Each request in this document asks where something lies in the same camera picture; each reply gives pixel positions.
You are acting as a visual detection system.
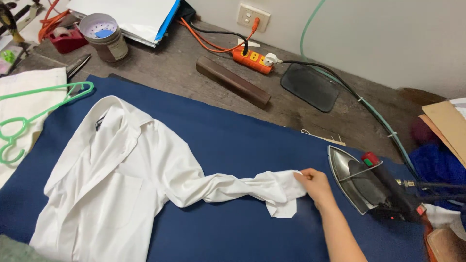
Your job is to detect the person's right hand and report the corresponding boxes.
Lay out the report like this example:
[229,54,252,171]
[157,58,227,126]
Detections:
[293,168,336,210]

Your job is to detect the white dress shirt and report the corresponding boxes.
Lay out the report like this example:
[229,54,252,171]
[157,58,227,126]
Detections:
[29,95,308,262]

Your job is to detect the steel steam iron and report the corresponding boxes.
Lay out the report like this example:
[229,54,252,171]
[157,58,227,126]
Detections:
[327,145,427,223]

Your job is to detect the blue ironing cloth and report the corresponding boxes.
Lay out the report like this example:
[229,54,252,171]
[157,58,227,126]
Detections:
[0,74,428,262]

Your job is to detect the black iron rest mat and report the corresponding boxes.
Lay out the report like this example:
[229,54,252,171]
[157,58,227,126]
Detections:
[280,63,340,113]

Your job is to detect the dark brown wooden block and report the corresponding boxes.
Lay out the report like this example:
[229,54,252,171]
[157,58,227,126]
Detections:
[195,56,272,110]

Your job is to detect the white plug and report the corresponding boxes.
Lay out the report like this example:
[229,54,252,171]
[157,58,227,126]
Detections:
[264,53,283,67]

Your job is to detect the orange power strip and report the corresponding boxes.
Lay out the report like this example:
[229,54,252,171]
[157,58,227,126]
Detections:
[232,46,274,75]

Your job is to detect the blue fluffy fabric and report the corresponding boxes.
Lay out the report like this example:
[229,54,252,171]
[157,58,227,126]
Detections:
[408,143,466,212]

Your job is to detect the brown cardboard sheets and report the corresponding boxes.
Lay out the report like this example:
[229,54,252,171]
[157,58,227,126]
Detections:
[418,100,466,169]

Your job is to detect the stack of papers and folders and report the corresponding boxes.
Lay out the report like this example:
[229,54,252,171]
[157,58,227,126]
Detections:
[66,0,181,48]

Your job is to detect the round tin with white lid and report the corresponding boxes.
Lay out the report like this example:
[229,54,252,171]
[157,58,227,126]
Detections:
[79,13,129,62]

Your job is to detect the black scissors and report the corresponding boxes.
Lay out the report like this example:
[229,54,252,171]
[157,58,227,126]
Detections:
[66,53,92,81]

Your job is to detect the red tape dispenser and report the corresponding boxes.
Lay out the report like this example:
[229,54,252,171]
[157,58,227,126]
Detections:
[48,27,89,55]

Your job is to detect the green plastic hanger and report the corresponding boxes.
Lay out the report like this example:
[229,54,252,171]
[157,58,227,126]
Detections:
[0,81,94,164]

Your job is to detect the white folded cloth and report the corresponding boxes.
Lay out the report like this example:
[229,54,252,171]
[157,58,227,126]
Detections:
[0,67,68,189]

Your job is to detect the grey green cloth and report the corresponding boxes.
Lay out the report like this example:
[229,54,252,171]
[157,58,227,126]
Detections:
[0,234,50,262]

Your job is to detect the green steam hose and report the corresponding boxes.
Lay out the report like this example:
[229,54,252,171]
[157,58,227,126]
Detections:
[300,0,423,180]

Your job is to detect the black iron cable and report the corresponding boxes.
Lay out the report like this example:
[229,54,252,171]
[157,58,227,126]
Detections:
[395,178,466,204]

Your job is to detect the orange power cable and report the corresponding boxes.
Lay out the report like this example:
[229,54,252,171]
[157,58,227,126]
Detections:
[177,17,260,54]

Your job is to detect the black power cable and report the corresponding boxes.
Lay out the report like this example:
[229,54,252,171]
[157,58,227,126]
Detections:
[189,22,250,56]

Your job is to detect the white wall socket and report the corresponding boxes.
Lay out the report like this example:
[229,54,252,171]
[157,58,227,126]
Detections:
[237,3,271,33]

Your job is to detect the orange coiled cable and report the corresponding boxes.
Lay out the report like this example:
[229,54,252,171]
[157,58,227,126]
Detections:
[37,0,70,43]

